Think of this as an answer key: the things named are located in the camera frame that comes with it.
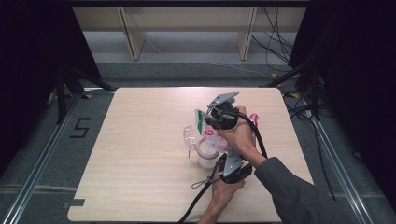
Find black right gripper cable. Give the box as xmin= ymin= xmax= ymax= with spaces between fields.
xmin=236 ymin=111 xmax=269 ymax=160

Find black cable bundle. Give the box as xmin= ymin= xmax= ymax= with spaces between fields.
xmin=250 ymin=6 xmax=301 ymax=73

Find black tape strip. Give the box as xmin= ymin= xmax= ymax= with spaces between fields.
xmin=61 ymin=198 xmax=86 ymax=210

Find black floor cables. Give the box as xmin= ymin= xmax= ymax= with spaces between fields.
xmin=283 ymin=92 xmax=339 ymax=200

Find person's right hand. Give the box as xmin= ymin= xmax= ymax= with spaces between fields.
xmin=217 ymin=105 xmax=269 ymax=170

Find black metal stand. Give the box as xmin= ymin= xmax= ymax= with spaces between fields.
xmin=261 ymin=57 xmax=322 ymax=121
xmin=55 ymin=63 xmax=117 ymax=125

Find pink and white bag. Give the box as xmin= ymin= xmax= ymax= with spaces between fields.
xmin=194 ymin=108 xmax=261 ymax=154

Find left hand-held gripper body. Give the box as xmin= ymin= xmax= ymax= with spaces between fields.
xmin=219 ymin=149 xmax=253 ymax=185

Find black curtain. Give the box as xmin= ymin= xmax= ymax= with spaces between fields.
xmin=0 ymin=0 xmax=103 ymax=176
xmin=289 ymin=0 xmax=396 ymax=203

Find thin grey cord loop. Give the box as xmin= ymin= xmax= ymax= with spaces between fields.
xmin=191 ymin=176 xmax=217 ymax=190

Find person's left hand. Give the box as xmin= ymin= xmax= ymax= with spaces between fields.
xmin=205 ymin=178 xmax=246 ymax=217

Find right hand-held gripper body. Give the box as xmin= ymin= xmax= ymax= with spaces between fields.
xmin=204 ymin=91 xmax=241 ymax=132

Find clear plastic jar with lid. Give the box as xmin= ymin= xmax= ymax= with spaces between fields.
xmin=182 ymin=124 xmax=230 ymax=171

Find light wooden shelf unit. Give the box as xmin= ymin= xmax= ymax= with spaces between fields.
xmin=73 ymin=6 xmax=307 ymax=62

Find aluminium floor rail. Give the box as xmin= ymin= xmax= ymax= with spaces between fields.
xmin=310 ymin=117 xmax=376 ymax=224
xmin=0 ymin=92 xmax=82 ymax=224

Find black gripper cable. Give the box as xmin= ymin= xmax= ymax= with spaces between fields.
xmin=177 ymin=153 xmax=229 ymax=224
xmin=236 ymin=111 xmax=269 ymax=160

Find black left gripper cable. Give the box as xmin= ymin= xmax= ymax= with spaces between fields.
xmin=177 ymin=153 xmax=229 ymax=224

